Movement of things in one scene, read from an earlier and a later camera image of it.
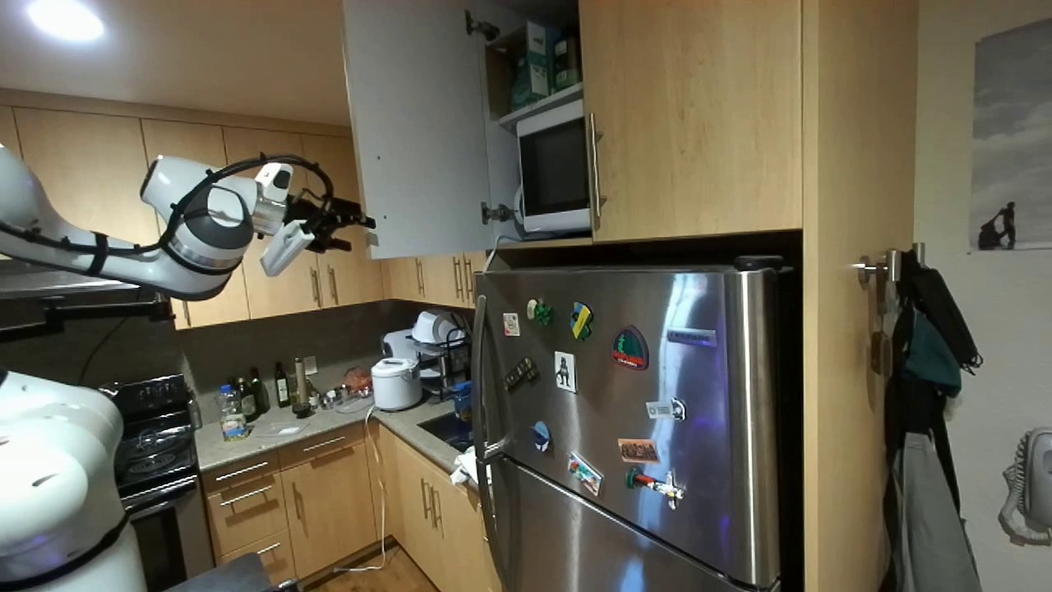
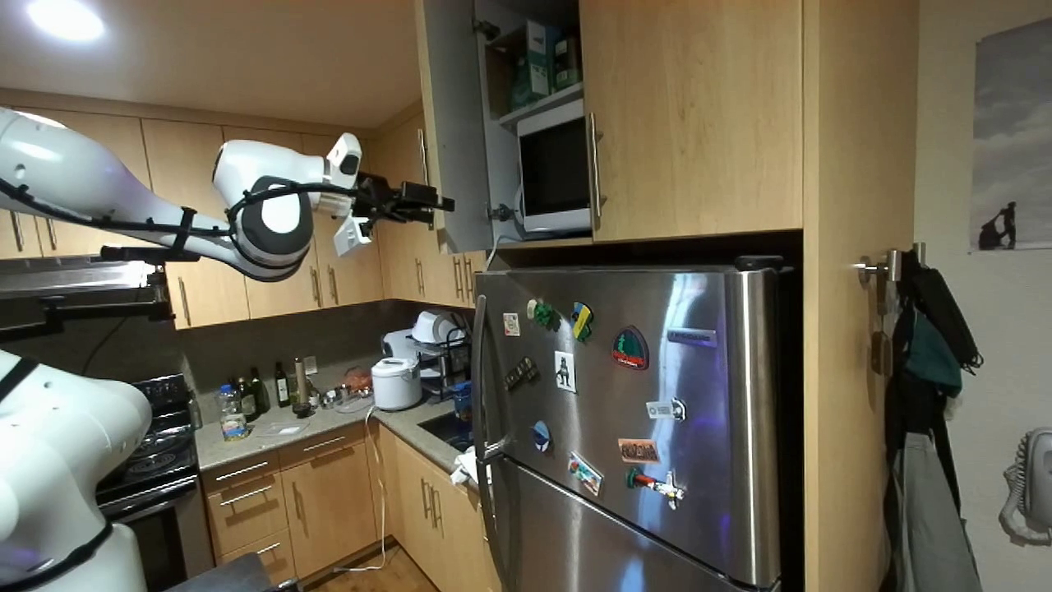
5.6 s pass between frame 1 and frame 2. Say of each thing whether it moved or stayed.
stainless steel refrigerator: stayed
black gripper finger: moved
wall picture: stayed
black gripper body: moved
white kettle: stayed
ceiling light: stayed
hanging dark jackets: stayed
